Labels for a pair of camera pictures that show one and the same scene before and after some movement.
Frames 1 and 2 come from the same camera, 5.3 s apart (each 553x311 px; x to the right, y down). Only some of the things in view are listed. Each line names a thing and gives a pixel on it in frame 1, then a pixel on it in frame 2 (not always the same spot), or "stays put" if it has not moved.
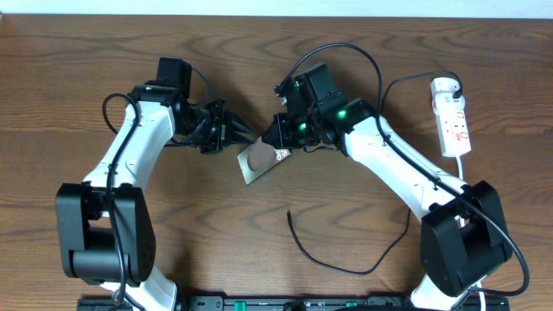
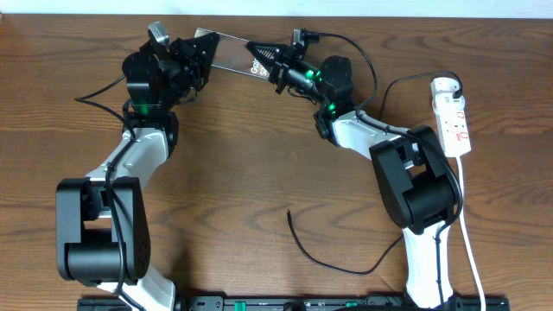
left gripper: x=218 y=128 → x=190 y=58
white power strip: x=453 y=123 stays put
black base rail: x=477 y=303 stays put
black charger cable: x=384 y=257 stays put
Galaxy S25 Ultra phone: x=259 y=158 → x=232 y=53
